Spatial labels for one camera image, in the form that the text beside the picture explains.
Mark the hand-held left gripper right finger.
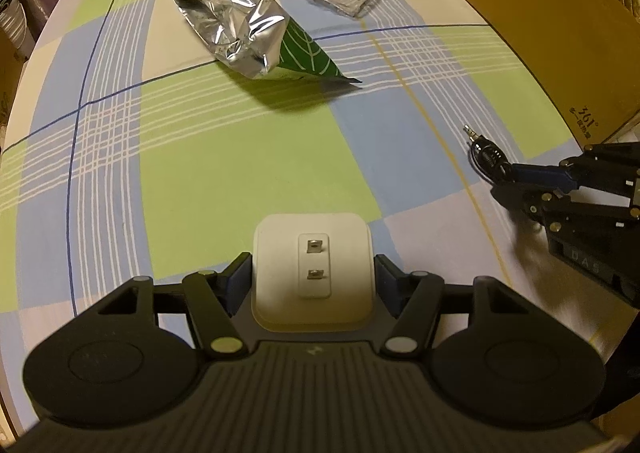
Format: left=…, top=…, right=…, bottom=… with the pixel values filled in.
left=374, top=254, right=530, bottom=359

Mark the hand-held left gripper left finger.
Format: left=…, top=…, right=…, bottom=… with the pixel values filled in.
left=97, top=253, right=254, bottom=360

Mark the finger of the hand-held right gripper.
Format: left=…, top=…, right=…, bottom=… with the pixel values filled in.
left=510, top=141, right=640, bottom=194
left=489, top=182, right=640, bottom=227

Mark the black audio cable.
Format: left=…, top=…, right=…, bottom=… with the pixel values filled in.
left=462, top=125, right=517, bottom=182

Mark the white power adapter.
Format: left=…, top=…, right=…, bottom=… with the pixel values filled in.
left=250, top=214, right=375, bottom=333

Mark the brown cardboard box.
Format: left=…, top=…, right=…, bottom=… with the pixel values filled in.
left=433, top=0, right=640, bottom=144

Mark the checkered tablecloth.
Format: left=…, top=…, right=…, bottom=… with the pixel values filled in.
left=0, top=0, right=622, bottom=434

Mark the silver foil bag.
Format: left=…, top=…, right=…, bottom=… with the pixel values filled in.
left=166, top=0, right=362, bottom=84

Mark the stack of white bowls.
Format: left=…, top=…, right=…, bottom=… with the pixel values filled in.
left=0, top=0, right=29, bottom=60

